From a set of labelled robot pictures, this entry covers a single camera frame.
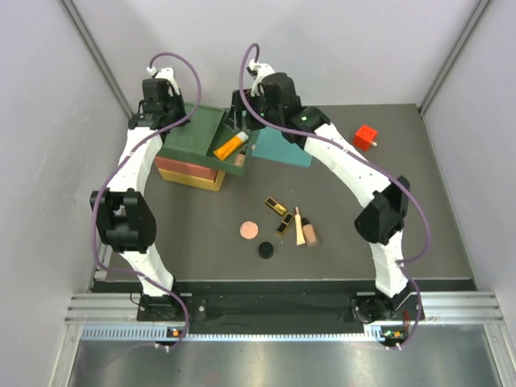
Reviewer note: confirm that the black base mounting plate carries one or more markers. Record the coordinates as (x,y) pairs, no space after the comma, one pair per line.
(278,306)

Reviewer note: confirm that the gold black lipstick lower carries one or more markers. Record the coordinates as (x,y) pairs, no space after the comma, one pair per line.
(284,225)

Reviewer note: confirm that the foundation bottle black cap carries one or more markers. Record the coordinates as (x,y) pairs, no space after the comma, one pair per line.
(240,158)

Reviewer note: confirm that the red cube with peg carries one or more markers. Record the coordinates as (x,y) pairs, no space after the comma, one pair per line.
(365,138)

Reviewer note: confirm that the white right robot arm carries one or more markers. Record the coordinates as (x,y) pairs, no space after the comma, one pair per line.
(384,203)

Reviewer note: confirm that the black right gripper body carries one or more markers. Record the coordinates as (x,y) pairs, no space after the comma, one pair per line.
(259,106)

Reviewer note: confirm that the yellow bottom drawer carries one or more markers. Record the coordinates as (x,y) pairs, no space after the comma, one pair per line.
(218,181)

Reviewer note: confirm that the beige concealer tube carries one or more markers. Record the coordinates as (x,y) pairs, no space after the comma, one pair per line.
(300,238)

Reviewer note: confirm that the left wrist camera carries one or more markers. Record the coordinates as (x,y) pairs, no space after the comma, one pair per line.
(167,74)

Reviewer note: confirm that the three-tier drawer organizer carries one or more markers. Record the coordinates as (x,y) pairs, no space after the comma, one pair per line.
(185,156)

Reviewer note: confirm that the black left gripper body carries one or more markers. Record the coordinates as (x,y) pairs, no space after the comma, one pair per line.
(176,108)

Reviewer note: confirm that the pink round compact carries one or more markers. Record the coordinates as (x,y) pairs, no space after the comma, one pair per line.
(249,230)

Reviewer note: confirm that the gold black lipstick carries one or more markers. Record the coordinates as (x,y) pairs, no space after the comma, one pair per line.
(284,225)
(275,206)

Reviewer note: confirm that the aluminium front rail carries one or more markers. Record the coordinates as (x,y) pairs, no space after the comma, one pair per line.
(113,316)

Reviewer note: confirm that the orange cream tube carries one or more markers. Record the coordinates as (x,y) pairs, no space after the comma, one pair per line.
(231,145)

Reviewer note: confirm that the teal mat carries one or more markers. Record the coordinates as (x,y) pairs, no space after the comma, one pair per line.
(271,145)

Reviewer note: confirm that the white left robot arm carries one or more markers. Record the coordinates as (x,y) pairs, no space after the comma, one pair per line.
(124,220)

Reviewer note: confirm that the beige foundation bottle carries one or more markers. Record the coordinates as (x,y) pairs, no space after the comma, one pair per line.
(309,232)

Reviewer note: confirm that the gold black lipstick upper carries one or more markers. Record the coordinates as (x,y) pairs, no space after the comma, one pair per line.
(275,206)

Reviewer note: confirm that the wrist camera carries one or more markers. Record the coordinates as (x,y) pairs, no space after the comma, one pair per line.
(258,71)
(167,74)

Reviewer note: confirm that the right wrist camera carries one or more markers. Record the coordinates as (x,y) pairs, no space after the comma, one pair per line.
(258,71)

